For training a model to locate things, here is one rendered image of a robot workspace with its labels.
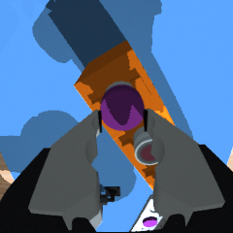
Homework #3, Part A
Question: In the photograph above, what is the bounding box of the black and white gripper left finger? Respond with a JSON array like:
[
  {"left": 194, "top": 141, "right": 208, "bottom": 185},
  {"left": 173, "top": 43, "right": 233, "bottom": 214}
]
[{"left": 0, "top": 110, "right": 102, "bottom": 233}]

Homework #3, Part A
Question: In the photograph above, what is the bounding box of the blue flat mat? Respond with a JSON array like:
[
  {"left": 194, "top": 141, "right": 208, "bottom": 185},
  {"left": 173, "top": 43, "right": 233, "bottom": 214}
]
[{"left": 0, "top": 0, "right": 233, "bottom": 232}]

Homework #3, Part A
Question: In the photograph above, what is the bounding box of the grey control box with blue and green buttons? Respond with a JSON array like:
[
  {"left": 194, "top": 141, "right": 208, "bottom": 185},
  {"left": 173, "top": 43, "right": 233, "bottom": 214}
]
[{"left": 90, "top": 172, "right": 120, "bottom": 230}]

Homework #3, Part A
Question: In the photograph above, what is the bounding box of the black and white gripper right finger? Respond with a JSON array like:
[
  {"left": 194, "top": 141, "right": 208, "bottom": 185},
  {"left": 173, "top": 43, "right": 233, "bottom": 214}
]
[{"left": 144, "top": 108, "right": 233, "bottom": 233}]

